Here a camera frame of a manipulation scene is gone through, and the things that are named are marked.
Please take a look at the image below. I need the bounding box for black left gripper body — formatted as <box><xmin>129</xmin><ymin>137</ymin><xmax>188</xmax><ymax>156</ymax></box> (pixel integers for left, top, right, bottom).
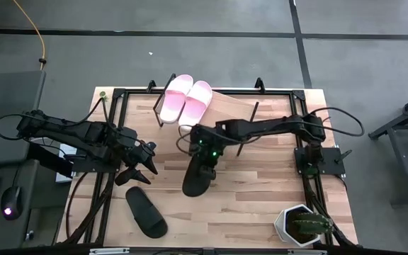
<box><xmin>117</xmin><ymin>127</ymin><xmax>157</xmax><ymax>167</ymax></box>

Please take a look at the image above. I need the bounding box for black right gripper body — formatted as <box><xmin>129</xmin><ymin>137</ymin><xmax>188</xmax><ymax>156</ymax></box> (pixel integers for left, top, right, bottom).
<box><xmin>188</xmin><ymin>123</ymin><xmax>227</xmax><ymax>168</ymax></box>

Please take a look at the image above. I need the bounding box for black slide sandal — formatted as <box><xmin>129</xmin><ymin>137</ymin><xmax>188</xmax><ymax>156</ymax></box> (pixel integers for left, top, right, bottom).
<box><xmin>125</xmin><ymin>186</ymin><xmax>169</xmax><ymax>239</ymax></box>
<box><xmin>181</xmin><ymin>155</ymin><xmax>216</xmax><ymax>198</ymax></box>

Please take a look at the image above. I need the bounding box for pink slide sandal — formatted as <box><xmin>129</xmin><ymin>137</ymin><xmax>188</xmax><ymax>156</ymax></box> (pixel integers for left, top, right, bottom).
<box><xmin>178</xmin><ymin>80</ymin><xmax>214</xmax><ymax>128</ymax></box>
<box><xmin>158</xmin><ymin>74</ymin><xmax>195</xmax><ymax>125</ymax></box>

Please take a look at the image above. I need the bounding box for white faceted plant pot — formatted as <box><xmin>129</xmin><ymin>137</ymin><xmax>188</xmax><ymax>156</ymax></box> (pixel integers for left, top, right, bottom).
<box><xmin>273</xmin><ymin>203</ymin><xmax>324</xmax><ymax>248</ymax></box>

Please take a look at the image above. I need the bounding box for green cactus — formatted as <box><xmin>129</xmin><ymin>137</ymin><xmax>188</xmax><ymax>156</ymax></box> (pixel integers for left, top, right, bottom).
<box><xmin>290</xmin><ymin>211</ymin><xmax>334</xmax><ymax>236</ymax></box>

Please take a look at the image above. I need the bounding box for black computer mouse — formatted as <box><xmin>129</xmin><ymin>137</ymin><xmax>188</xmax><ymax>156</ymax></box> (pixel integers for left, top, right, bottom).
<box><xmin>0</xmin><ymin>185</ymin><xmax>24</xmax><ymax>222</ymax></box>

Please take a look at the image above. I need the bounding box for grey desk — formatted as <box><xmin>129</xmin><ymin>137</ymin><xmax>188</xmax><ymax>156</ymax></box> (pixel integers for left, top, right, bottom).
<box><xmin>0</xmin><ymin>69</ymin><xmax>47</xmax><ymax>251</ymax></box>

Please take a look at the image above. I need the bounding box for dark metal bench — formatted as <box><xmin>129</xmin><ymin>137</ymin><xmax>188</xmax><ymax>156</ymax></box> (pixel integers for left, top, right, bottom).
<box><xmin>368</xmin><ymin>88</ymin><xmax>408</xmax><ymax>207</ymax></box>

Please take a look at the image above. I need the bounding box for wooden shelf with black frame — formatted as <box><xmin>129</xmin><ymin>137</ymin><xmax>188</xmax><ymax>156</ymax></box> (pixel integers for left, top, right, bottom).
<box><xmin>152</xmin><ymin>72</ymin><xmax>261</xmax><ymax>157</ymax></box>

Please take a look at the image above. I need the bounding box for black aluminium table frame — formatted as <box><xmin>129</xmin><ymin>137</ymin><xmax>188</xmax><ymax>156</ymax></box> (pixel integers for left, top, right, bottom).
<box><xmin>61</xmin><ymin>86</ymin><xmax>359</xmax><ymax>249</ymax></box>

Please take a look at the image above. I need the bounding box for silver aluminium bracket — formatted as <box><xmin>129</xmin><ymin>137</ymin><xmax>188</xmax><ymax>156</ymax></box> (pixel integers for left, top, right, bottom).
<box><xmin>89</xmin><ymin>247</ymin><xmax>131</xmax><ymax>255</ymax></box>

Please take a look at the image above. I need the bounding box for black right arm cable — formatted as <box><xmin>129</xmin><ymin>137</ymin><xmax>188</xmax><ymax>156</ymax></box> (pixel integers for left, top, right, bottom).
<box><xmin>305</xmin><ymin>106</ymin><xmax>366</xmax><ymax>138</ymax></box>

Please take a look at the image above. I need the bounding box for yellow cable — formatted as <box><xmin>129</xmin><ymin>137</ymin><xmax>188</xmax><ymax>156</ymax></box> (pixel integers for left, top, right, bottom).
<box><xmin>11</xmin><ymin>0</ymin><xmax>47</xmax><ymax>71</ymax></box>

